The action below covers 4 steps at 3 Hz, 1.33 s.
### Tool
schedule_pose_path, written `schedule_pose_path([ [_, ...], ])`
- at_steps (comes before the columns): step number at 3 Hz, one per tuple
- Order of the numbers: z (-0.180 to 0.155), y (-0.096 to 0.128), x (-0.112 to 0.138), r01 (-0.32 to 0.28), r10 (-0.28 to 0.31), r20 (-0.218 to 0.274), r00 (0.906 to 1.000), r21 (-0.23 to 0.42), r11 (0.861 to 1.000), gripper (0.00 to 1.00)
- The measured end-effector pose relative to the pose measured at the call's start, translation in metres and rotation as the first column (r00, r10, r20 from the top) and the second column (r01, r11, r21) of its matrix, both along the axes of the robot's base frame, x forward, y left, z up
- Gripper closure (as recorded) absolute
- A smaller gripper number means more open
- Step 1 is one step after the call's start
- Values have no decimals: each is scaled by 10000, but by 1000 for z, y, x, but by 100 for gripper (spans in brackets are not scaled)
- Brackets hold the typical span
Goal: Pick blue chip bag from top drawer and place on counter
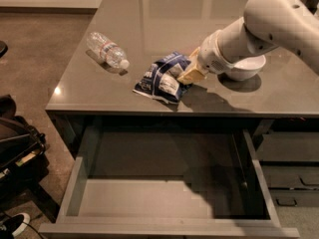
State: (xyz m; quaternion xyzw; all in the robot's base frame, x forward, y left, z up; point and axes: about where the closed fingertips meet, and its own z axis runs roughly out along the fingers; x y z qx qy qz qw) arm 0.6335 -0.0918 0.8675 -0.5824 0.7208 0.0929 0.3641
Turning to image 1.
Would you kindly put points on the grey counter cabinet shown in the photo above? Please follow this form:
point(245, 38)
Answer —
point(283, 96)

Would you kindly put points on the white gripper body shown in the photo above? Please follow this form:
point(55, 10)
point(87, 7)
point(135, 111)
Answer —
point(210, 56)

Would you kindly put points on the white bowl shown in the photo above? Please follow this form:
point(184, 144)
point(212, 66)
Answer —
point(246, 68)

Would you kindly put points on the black bag on floor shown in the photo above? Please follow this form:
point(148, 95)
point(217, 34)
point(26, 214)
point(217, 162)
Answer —
point(21, 146)

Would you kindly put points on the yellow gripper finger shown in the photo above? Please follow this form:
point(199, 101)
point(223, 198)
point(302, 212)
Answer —
point(193, 73)
point(193, 56)

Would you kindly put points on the open grey top drawer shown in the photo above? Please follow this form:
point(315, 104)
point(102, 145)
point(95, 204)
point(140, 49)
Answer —
point(166, 181)

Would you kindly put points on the clear plastic water bottle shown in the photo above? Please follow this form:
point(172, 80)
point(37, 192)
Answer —
point(107, 50)

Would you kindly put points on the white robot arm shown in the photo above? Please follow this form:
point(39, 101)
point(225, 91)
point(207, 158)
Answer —
point(264, 26)

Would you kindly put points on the black white sneaker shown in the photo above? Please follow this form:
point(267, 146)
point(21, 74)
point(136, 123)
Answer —
point(14, 226)

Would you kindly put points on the blue chip bag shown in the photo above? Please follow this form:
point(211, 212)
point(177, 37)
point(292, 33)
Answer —
point(160, 80)

